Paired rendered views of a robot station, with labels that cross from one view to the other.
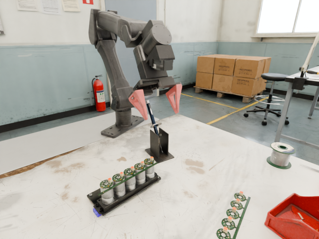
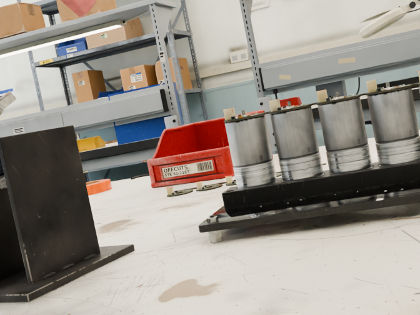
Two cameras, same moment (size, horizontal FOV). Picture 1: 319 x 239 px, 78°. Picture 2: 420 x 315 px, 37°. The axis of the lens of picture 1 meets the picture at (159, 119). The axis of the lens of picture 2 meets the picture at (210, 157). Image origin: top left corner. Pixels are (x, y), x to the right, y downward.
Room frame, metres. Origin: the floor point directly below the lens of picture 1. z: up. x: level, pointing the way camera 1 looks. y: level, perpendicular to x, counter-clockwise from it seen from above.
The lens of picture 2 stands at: (0.59, 0.34, 0.82)
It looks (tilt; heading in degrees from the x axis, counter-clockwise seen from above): 4 degrees down; 240
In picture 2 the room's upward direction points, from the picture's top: 11 degrees counter-clockwise
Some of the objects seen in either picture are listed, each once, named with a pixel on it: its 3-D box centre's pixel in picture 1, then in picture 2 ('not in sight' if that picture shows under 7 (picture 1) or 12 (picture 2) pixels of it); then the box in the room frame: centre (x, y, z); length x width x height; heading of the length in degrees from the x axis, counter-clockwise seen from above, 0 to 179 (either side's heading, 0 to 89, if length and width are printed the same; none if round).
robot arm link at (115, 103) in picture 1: (124, 102); not in sight; (0.71, 0.13, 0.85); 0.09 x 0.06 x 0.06; 127
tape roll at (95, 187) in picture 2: not in sight; (87, 188); (0.35, -0.40, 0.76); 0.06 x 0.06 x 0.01
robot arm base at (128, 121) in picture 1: (123, 117); not in sight; (0.72, 0.14, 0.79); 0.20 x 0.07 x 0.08; 151
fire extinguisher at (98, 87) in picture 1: (99, 93); not in sight; (2.94, 0.93, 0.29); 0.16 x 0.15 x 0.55; 131
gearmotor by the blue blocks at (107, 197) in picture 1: (107, 193); not in sight; (0.31, 0.11, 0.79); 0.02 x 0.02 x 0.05
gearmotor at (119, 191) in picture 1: (119, 186); (395, 132); (0.33, 0.09, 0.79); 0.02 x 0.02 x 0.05
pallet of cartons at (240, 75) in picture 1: (230, 75); not in sight; (3.97, -1.43, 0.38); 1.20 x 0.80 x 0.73; 47
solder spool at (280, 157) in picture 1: (280, 154); not in sight; (0.47, -0.34, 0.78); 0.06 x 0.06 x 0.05
